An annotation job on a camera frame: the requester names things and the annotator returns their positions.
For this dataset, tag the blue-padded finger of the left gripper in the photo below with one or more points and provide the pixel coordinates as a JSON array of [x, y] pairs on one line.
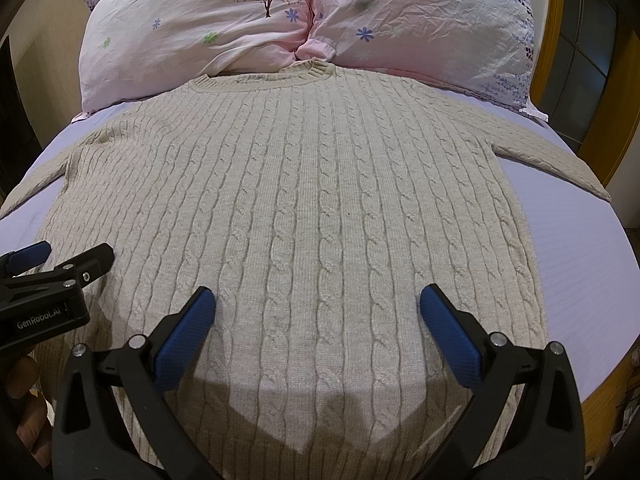
[[79, 271], [23, 260]]

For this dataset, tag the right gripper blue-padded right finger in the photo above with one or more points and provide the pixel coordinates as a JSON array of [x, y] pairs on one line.
[[524, 419]]

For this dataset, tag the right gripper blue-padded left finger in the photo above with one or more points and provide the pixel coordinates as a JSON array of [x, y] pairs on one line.
[[90, 438]]

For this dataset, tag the beige cable-knit sweater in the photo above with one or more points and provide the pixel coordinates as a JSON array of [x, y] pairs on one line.
[[316, 203]]

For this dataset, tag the left human hand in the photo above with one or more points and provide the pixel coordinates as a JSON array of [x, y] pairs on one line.
[[33, 427]]

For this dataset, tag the left pink floral pillow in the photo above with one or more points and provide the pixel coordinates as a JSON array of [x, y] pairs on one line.
[[138, 48]]

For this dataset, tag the pink floral pillow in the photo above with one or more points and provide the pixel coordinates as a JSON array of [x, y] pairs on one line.
[[138, 48], [484, 48]]

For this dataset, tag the right pink floral pillow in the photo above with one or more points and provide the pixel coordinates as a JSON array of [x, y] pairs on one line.
[[484, 48]]

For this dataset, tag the wooden bed headboard frame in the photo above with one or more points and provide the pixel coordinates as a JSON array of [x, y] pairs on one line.
[[587, 77]]

